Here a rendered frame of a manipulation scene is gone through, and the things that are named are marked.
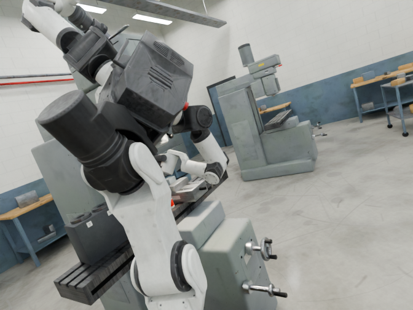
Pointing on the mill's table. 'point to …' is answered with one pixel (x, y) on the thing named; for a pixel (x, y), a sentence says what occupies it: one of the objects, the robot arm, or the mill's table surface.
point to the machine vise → (189, 192)
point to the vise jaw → (179, 184)
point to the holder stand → (95, 234)
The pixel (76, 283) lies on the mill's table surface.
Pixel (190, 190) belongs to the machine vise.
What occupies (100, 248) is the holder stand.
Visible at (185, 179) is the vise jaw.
